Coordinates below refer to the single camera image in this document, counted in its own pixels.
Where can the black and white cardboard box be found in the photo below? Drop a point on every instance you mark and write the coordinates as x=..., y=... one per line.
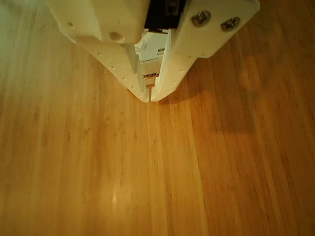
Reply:
x=151, y=49

